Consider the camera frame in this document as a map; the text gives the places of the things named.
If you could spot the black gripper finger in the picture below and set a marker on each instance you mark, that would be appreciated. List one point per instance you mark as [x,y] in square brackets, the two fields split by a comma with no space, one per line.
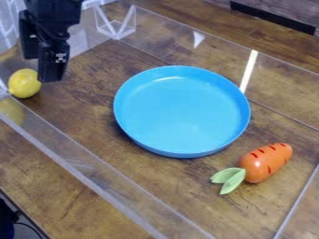
[53,54]
[28,35]

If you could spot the clear acrylic enclosure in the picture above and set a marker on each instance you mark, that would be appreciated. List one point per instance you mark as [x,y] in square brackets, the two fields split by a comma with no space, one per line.
[88,185]

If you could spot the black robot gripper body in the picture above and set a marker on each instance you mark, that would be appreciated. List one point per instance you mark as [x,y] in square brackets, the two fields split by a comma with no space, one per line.
[53,16]

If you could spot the yellow lemon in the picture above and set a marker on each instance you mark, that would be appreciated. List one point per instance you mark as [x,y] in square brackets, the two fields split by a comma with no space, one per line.
[23,83]

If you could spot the orange toy carrot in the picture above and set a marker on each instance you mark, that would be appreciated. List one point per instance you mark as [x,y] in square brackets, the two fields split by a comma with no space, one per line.
[256,166]

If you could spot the blue round tray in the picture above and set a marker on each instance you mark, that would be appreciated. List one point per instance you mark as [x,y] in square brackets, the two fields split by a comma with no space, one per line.
[180,111]

